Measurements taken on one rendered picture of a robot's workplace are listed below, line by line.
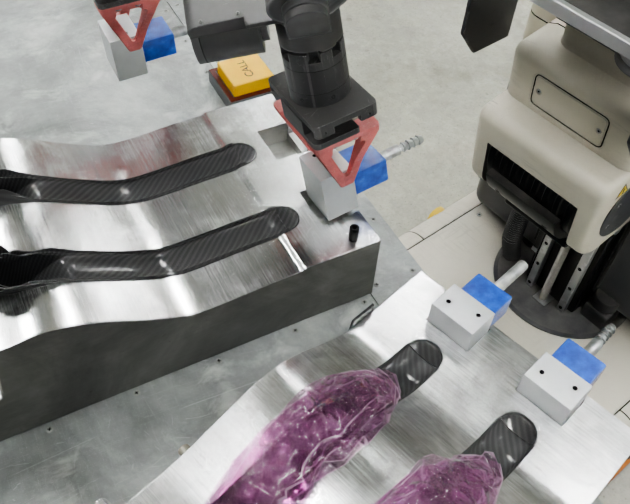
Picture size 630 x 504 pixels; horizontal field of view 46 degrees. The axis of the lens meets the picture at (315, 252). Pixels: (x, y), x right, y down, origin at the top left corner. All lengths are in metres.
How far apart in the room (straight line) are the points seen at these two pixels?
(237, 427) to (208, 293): 0.15
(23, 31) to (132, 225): 0.53
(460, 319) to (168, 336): 0.28
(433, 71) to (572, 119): 1.51
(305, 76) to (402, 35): 2.02
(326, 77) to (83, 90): 0.51
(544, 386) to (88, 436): 0.42
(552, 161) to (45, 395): 0.69
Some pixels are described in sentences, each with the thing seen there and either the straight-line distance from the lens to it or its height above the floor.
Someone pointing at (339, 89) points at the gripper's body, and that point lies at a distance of 0.68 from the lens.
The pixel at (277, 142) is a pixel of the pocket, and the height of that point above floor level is 0.86.
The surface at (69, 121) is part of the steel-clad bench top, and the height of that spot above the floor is 0.80.
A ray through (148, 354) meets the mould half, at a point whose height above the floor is 0.85.
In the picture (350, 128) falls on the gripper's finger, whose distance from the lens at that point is 0.68.
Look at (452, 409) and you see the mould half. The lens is 0.70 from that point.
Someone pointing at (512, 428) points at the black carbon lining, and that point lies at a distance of 0.71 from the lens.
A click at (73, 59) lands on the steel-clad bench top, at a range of 1.16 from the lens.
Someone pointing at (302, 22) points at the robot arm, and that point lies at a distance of 0.57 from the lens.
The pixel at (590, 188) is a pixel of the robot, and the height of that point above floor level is 0.79.
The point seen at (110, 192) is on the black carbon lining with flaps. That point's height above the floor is 0.89.
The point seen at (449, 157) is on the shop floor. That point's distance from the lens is 2.22.
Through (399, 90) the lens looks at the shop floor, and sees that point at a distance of 2.43.
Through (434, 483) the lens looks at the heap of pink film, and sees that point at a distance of 0.60.
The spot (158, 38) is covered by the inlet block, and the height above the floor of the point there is 0.95.
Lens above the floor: 1.45
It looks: 50 degrees down
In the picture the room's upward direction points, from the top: 4 degrees clockwise
